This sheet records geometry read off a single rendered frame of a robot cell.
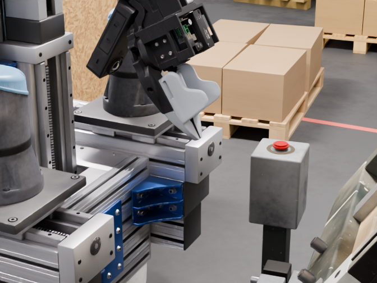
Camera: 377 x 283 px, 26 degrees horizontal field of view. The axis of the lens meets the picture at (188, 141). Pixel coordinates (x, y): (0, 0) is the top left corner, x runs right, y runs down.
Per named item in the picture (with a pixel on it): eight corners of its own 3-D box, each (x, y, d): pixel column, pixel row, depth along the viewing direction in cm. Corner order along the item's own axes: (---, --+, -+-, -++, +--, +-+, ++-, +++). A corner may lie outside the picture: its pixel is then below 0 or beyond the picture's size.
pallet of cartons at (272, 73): (279, 151, 432) (283, 80, 417) (143, 127, 464) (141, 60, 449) (339, 88, 528) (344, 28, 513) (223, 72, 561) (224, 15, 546)
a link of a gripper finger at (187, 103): (219, 137, 96) (186, 65, 94) (179, 150, 99) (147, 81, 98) (229, 128, 98) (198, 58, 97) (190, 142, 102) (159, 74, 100)
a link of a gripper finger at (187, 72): (229, 128, 98) (198, 58, 97) (190, 142, 102) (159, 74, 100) (239, 120, 101) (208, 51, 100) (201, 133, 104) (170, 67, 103)
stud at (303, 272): (309, 283, 156) (297, 273, 156) (317, 274, 155) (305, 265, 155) (307, 290, 154) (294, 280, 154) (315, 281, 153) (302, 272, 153)
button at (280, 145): (274, 147, 198) (274, 138, 197) (290, 149, 197) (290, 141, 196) (270, 153, 194) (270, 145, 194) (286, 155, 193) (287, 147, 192)
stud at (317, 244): (322, 250, 168) (310, 241, 168) (329, 242, 166) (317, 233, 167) (320, 256, 165) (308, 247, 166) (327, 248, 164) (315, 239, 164)
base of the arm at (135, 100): (90, 110, 188) (88, 69, 185) (123, 91, 201) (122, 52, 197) (147, 121, 182) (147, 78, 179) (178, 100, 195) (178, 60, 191)
